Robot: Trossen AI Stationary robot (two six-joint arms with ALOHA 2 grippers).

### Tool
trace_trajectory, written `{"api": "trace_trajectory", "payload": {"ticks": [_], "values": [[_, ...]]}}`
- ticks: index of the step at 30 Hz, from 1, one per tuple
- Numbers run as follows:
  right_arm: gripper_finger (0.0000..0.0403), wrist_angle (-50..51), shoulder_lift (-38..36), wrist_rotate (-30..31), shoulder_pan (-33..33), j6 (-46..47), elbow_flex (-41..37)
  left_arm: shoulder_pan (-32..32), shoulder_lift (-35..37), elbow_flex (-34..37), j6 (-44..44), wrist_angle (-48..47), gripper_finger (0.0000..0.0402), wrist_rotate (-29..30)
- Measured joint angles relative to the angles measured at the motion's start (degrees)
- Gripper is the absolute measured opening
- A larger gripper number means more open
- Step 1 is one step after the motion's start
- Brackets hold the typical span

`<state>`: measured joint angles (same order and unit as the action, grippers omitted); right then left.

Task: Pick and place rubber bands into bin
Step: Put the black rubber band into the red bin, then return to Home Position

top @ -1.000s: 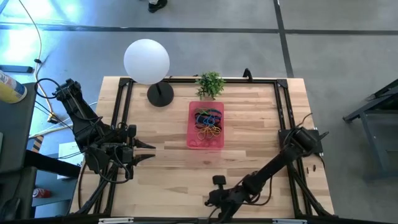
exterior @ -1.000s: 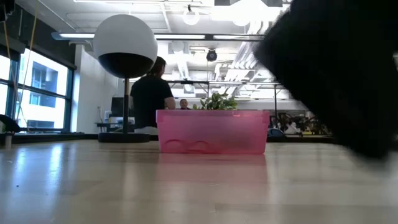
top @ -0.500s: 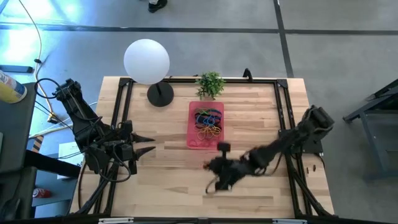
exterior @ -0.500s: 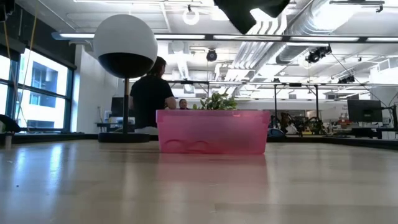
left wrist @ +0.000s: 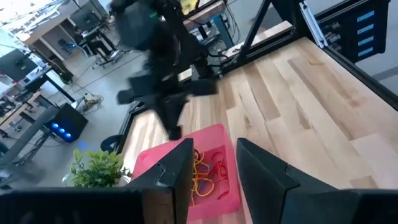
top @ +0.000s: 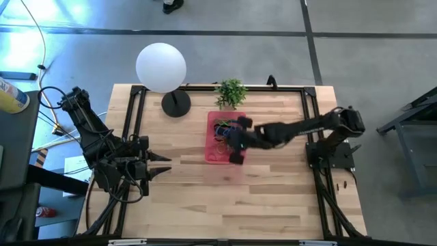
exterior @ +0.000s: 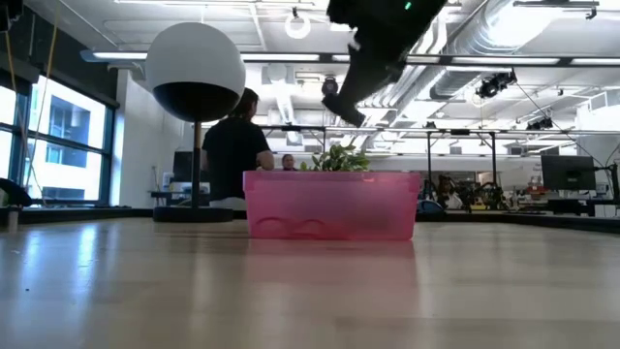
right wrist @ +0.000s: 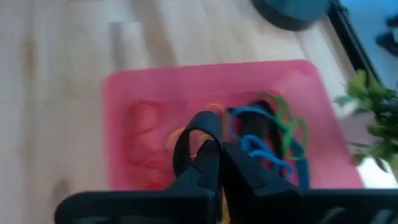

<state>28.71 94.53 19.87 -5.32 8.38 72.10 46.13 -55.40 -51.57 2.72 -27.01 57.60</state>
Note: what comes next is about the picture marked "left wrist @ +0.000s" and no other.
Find person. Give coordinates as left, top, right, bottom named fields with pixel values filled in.
left=73, top=26, right=94, bottom=49

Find wooden office desk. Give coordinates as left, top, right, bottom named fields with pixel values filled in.
left=17, top=0, right=109, bottom=63

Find black control box blue labels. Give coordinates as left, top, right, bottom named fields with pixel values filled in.
left=315, top=0, right=391, bottom=63

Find dark curved table clamp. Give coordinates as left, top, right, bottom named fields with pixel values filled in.
left=99, top=134, right=124, bottom=153

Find black computer monitor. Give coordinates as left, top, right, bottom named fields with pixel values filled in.
left=0, top=48, right=39, bottom=82

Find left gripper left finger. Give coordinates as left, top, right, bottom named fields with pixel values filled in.
left=124, top=138, right=195, bottom=224

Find red rubber band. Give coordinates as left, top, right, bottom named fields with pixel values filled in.
left=211, top=151, right=231, bottom=200

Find small green potted plant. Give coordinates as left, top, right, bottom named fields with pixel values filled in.
left=63, top=148, right=132, bottom=189

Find black computer blue lights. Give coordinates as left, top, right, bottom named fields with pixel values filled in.
left=45, top=102, right=90, bottom=143

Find pink translucent plastic bin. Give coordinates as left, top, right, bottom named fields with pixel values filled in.
left=130, top=123, right=242, bottom=222

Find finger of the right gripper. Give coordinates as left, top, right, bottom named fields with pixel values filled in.
left=154, top=96, right=187, bottom=141

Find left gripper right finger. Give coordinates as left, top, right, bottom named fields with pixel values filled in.
left=235, top=138, right=340, bottom=224

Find silver slide rail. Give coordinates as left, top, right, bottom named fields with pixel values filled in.
left=298, top=0, right=327, bottom=48

